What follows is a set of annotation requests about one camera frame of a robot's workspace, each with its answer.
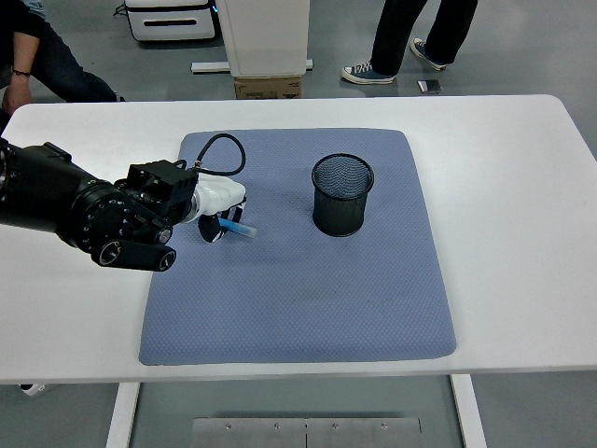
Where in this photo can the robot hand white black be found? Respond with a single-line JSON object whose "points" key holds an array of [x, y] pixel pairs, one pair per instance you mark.
{"points": [[219, 196]]}

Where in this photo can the blue marker with clear cap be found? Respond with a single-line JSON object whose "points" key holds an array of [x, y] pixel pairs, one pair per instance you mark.
{"points": [[240, 228]]}

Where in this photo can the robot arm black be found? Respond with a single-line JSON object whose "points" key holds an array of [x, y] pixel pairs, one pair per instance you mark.
{"points": [[42, 200]]}

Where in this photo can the black mesh pen holder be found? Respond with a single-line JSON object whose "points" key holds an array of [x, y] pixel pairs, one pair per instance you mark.
{"points": [[342, 214]]}

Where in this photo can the blue textured mat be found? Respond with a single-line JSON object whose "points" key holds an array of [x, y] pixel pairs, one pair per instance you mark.
{"points": [[280, 289]]}

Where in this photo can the brown cardboard box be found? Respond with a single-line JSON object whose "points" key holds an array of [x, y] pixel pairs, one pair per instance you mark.
{"points": [[268, 88]]}

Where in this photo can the white floor bar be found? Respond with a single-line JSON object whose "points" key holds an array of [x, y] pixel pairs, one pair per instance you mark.
{"points": [[210, 66]]}

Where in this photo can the white machine with dark slot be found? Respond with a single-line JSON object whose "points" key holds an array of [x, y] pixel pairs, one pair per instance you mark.
{"points": [[172, 32]]}

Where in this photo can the person in dark clothing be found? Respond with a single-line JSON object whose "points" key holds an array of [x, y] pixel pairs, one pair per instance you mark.
{"points": [[56, 70]]}

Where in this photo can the small metal floor plate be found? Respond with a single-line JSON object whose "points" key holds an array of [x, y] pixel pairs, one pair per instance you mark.
{"points": [[429, 87]]}

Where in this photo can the person with blue sneakers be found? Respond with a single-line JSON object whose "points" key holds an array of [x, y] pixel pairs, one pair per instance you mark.
{"points": [[396, 37]]}

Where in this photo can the white table leg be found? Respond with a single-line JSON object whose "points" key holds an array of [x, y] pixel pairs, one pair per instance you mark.
{"points": [[468, 415], [122, 415]]}

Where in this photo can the grey metal plate with screws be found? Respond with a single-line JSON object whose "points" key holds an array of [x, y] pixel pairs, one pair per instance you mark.
{"points": [[252, 434]]}

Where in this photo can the small white object under table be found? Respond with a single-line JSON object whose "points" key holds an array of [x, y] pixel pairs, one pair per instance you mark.
{"points": [[31, 388]]}

